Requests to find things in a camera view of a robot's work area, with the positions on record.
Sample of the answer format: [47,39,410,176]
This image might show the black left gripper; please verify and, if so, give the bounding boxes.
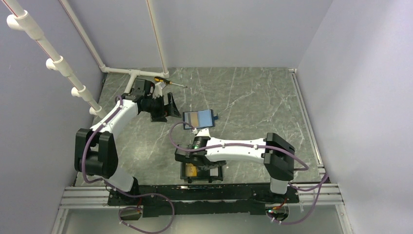
[143,93,181,122]

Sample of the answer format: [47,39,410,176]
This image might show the black plastic card tray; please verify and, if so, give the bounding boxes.
[180,161,226,183]

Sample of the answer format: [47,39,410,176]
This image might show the blue leather card holder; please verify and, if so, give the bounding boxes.
[182,109,219,129]

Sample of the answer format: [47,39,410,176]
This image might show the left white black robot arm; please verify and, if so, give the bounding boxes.
[74,77,181,205]

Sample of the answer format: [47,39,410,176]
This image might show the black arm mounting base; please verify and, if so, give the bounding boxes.
[108,183,300,217]

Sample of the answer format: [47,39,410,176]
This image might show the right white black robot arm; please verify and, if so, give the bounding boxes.
[174,133,295,202]

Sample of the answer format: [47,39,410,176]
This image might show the white card stack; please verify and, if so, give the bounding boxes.
[209,168,219,176]

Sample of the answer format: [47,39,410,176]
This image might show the gold card in holder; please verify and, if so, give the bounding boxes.
[188,112,199,128]

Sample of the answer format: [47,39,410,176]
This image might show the yellow black screwdriver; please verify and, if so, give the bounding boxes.
[154,77,187,88]

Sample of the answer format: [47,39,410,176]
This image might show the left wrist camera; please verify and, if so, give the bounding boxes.
[152,82,166,99]

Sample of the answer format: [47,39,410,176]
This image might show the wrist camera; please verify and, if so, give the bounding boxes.
[152,82,166,99]
[192,128,211,137]

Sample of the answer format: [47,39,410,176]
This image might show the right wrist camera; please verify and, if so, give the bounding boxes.
[192,128,211,137]

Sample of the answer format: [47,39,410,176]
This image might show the aluminium rail frame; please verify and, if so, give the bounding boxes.
[59,69,345,234]

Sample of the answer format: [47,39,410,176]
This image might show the white pvc pipe frame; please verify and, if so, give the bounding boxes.
[3,0,172,120]

